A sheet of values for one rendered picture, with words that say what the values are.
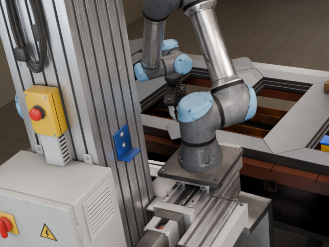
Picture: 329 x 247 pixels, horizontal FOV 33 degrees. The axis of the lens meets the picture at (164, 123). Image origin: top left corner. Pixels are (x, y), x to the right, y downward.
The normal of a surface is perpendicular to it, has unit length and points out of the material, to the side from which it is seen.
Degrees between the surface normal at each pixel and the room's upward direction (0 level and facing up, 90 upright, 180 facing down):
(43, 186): 0
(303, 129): 0
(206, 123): 90
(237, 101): 57
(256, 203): 0
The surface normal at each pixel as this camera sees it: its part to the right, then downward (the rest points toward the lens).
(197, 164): -0.26, 0.20
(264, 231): -0.56, 0.45
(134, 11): 0.87, 0.13
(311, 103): -0.12, -0.88
